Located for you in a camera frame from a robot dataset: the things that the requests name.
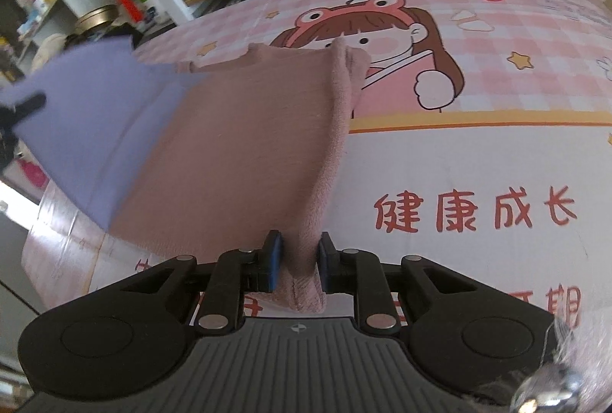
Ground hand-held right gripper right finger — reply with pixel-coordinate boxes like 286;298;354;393
318;231;476;332

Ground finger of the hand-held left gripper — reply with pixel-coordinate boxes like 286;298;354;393
0;93;47;177

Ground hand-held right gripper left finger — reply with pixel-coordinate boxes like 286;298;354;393
125;230;284;332

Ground purple and pink sweater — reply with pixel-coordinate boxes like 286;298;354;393
0;35;371;314

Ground white cloth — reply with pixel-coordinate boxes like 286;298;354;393
31;33;68;74

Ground golden metal bowl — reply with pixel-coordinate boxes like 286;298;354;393
72;4;119;36

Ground red bottle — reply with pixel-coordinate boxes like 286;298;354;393
106;0;144;24

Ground white jar with green lid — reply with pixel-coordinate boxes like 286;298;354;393
136;0;161;31

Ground pink checked printed bed sheet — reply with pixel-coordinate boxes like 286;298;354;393
21;0;612;347

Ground clear plastic wrap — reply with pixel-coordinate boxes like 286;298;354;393
516;317;612;413

